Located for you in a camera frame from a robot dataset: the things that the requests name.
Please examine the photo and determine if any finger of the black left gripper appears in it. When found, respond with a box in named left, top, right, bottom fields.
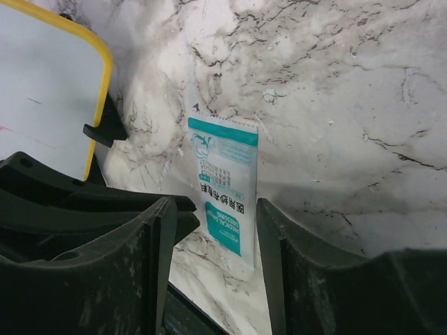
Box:
left=0, top=151, right=202, bottom=262

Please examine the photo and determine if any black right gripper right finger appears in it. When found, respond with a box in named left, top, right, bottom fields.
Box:
left=256, top=198, right=446, bottom=334

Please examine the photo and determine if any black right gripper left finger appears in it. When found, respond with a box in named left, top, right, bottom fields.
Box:
left=1, top=198, right=177, bottom=334

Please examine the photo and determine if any teal wipe packet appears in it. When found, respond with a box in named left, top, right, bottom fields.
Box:
left=187, top=112, right=258, bottom=267

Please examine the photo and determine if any black whiteboard clip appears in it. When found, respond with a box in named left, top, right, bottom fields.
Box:
left=82, top=94, right=128, bottom=148

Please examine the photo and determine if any yellow framed whiteboard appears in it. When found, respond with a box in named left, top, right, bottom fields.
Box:
left=1, top=1, right=113, bottom=180

